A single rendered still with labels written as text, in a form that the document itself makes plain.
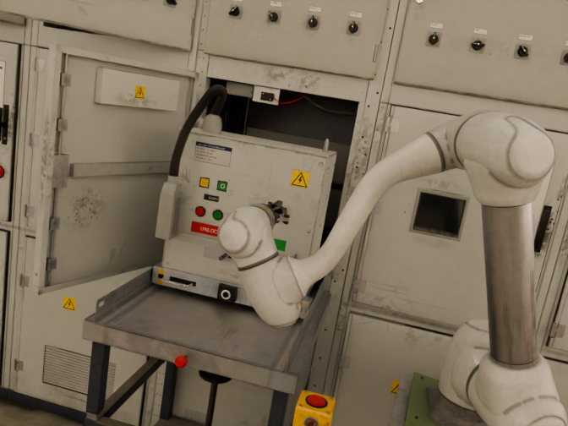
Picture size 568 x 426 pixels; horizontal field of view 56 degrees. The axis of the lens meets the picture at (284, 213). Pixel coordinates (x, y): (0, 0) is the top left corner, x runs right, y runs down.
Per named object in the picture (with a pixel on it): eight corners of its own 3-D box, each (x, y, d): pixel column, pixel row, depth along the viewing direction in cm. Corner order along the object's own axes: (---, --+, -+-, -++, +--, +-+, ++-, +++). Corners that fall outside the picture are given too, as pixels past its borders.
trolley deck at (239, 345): (294, 395, 140) (298, 374, 139) (82, 338, 151) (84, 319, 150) (329, 308, 205) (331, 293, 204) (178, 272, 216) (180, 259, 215)
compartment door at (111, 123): (24, 288, 166) (40, 41, 151) (165, 254, 220) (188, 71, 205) (38, 295, 163) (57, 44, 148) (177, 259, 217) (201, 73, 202)
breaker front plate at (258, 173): (300, 304, 171) (327, 156, 161) (161, 271, 180) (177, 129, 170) (301, 303, 172) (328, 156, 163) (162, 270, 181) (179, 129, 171)
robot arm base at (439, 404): (485, 398, 160) (490, 381, 158) (500, 442, 138) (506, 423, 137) (424, 381, 162) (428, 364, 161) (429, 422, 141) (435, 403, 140)
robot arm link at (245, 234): (224, 212, 130) (245, 261, 131) (201, 224, 115) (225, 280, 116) (264, 196, 128) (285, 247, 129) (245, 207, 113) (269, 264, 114)
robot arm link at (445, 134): (417, 123, 129) (440, 129, 116) (485, 95, 129) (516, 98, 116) (432, 173, 132) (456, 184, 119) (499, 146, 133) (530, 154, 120)
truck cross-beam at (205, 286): (307, 319, 171) (309, 302, 170) (150, 282, 181) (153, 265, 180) (309, 314, 176) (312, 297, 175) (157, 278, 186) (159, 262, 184)
